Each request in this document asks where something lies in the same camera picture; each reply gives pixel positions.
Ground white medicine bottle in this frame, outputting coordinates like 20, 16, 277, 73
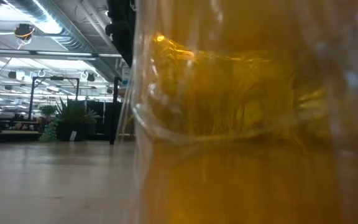
121, 67, 132, 88

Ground orange pill bottle white cap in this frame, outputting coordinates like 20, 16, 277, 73
131, 0, 358, 224

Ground black office partition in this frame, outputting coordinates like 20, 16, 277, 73
85, 100, 124, 138

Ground potted succulent plant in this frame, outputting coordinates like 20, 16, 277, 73
39, 96, 102, 143

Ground small background potted plant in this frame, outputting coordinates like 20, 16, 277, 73
39, 105, 57, 124

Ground wooden shelf black frame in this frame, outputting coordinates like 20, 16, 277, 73
109, 76, 136, 146

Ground black ceiling camera yellow cable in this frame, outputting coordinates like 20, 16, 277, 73
13, 23, 37, 41

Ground black metal rig frame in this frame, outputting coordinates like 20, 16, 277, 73
29, 76, 80, 121

